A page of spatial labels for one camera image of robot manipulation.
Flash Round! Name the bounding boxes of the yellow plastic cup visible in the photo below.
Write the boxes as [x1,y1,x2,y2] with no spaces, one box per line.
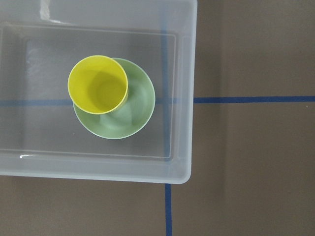
[67,55,128,115]

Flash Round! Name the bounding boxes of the green plastic bowl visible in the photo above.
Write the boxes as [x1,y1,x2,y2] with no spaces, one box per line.
[73,58,156,140]

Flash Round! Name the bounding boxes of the translucent plastic storage box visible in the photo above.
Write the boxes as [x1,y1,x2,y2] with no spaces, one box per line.
[0,0,197,184]

